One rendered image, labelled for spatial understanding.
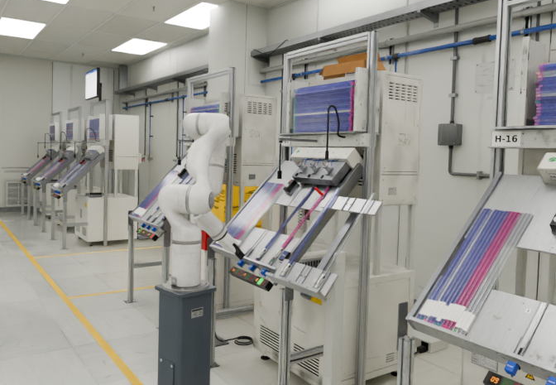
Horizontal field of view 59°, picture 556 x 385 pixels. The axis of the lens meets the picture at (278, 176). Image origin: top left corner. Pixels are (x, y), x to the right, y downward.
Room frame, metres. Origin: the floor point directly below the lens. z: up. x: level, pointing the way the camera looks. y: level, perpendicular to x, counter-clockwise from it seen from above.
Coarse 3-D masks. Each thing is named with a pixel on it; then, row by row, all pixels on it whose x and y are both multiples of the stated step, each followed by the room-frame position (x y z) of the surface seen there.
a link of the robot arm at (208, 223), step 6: (198, 216) 2.22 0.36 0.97; (204, 216) 2.22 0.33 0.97; (210, 216) 2.24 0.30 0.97; (198, 222) 2.23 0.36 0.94; (204, 222) 2.23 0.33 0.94; (210, 222) 2.24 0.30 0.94; (216, 222) 2.26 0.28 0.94; (204, 228) 2.25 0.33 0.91; (210, 228) 2.25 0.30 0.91; (216, 228) 2.26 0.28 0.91; (222, 228) 2.28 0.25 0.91; (210, 234) 2.27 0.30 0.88; (216, 234) 2.26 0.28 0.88
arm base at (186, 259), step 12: (180, 252) 1.97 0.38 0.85; (192, 252) 1.98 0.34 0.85; (180, 264) 1.97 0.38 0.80; (192, 264) 1.98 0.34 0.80; (180, 276) 1.97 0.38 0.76; (192, 276) 1.98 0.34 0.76; (168, 288) 1.95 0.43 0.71; (180, 288) 1.94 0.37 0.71; (192, 288) 1.96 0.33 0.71; (204, 288) 1.99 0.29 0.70
